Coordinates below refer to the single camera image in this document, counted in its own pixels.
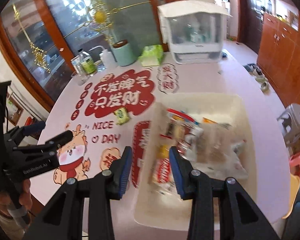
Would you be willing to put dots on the frosted glass door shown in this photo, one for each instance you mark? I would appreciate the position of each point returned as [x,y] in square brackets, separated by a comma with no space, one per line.
[130,10]

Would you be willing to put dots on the red gold snack packet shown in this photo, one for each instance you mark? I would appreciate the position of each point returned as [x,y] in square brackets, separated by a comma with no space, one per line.
[177,114]

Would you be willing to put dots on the grey shoe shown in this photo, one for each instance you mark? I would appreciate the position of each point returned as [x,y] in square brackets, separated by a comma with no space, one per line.
[265,85]
[255,71]

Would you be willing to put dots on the wooden cabinet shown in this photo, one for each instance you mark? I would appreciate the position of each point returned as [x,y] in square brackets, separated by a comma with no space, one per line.
[285,62]

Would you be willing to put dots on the white plastic bin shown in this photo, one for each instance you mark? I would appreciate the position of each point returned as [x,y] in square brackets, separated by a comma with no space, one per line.
[230,105]

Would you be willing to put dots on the dark brown snack packet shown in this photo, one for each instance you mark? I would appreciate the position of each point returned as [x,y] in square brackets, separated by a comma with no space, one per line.
[170,130]

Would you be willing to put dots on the orange white oat bar packet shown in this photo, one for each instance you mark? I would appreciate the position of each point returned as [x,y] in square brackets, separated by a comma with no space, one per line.
[209,121]

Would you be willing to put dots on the red container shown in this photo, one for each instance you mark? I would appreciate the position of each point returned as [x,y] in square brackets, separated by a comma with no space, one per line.
[30,121]

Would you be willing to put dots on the pink printed tablecloth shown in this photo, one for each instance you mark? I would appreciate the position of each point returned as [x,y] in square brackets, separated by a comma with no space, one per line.
[90,155]

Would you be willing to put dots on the green label bottle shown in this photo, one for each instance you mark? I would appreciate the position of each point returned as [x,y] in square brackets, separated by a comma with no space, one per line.
[88,65]

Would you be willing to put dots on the green tissue pack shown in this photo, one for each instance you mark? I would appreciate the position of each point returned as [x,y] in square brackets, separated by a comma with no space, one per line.
[151,56]

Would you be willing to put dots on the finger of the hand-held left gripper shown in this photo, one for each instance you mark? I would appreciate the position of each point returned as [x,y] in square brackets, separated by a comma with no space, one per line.
[62,137]
[35,127]

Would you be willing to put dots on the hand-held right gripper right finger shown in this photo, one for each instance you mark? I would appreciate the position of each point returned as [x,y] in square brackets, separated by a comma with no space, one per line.
[177,173]

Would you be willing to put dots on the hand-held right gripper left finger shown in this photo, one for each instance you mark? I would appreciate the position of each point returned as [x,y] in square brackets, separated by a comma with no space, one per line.
[123,173]

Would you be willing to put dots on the person's left hand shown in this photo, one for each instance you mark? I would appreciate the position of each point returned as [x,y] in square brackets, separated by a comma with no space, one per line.
[26,192]

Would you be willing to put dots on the white grey snack packet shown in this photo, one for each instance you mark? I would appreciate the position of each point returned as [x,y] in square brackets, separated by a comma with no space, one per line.
[236,166]

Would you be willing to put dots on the red white snack packet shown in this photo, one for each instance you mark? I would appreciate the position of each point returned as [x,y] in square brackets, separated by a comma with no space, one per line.
[162,173]

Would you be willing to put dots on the glass cup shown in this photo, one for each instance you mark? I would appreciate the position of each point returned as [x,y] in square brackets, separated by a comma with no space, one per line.
[78,78]

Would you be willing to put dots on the teal canister brown lid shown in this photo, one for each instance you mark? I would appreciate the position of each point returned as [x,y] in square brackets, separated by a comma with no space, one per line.
[123,53]

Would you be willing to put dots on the yellow plastic stool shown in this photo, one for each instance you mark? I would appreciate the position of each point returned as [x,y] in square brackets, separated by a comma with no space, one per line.
[293,197]

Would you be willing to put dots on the green snack packet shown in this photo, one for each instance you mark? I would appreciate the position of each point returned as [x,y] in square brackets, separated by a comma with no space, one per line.
[122,116]

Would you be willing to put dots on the white sterilizer cabinet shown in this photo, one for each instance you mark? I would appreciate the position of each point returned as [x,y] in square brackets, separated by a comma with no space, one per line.
[195,32]

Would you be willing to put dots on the small glass jar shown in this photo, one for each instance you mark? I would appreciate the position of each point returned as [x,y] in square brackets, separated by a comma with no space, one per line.
[100,66]

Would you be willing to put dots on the clear rice cracker packet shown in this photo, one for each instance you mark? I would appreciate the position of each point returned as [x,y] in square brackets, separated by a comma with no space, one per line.
[211,152]

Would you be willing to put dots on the wooden framed glass door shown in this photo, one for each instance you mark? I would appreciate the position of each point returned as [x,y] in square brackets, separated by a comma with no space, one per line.
[27,42]

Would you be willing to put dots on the person's left forearm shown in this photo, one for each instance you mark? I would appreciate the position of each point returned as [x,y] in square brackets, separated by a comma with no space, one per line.
[0,222]

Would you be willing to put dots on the dark entry door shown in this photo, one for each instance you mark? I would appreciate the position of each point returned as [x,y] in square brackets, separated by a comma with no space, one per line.
[252,17]

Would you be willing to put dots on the grey plastic stool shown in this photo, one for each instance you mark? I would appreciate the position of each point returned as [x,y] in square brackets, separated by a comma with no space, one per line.
[293,120]

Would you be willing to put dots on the wooden picture frame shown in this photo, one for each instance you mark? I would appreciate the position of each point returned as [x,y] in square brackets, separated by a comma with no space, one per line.
[13,110]

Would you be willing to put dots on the white squeeze bottle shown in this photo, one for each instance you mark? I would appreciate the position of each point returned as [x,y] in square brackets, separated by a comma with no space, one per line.
[108,57]

